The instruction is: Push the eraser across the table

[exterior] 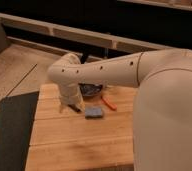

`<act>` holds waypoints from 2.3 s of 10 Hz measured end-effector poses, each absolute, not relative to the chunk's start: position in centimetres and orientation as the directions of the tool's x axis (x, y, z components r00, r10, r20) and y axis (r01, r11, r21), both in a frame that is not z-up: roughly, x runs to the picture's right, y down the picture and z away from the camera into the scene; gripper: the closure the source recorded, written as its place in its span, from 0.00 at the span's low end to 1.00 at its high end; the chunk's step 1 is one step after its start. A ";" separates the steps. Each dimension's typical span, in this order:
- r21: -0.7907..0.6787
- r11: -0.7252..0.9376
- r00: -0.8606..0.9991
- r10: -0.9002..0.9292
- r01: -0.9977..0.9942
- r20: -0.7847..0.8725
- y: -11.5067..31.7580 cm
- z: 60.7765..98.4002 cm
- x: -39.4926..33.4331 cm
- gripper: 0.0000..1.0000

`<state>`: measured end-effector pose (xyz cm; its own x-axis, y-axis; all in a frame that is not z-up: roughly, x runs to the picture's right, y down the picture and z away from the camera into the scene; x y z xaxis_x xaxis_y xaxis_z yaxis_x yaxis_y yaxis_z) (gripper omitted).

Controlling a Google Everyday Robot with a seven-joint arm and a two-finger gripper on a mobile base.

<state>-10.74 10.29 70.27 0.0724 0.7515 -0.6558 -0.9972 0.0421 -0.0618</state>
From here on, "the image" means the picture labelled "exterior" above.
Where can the dark round bowl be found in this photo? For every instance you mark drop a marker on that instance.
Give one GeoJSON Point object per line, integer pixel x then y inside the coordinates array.
{"type": "Point", "coordinates": [89, 90]}

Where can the dark grey floor mat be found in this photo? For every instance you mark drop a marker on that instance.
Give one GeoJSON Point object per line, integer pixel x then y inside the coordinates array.
{"type": "Point", "coordinates": [16, 121]}

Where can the cream white gripper body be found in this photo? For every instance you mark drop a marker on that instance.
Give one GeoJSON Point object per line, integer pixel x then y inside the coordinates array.
{"type": "Point", "coordinates": [70, 94]}

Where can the blue grey sponge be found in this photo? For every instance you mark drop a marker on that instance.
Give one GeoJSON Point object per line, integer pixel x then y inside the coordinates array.
{"type": "Point", "coordinates": [93, 112]}

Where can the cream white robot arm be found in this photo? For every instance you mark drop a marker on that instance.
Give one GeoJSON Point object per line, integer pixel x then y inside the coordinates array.
{"type": "Point", "coordinates": [162, 111]}

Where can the orange handled tool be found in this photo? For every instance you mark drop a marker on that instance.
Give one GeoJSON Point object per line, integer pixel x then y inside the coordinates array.
{"type": "Point", "coordinates": [108, 104]}

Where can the black cylindrical eraser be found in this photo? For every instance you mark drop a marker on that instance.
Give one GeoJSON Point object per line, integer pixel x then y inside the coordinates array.
{"type": "Point", "coordinates": [74, 108]}

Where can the black shelf leg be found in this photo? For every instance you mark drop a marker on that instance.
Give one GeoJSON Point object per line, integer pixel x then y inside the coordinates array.
{"type": "Point", "coordinates": [84, 58]}

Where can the long white wooden shelf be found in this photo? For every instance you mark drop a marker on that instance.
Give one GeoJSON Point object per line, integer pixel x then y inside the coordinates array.
{"type": "Point", "coordinates": [79, 35]}

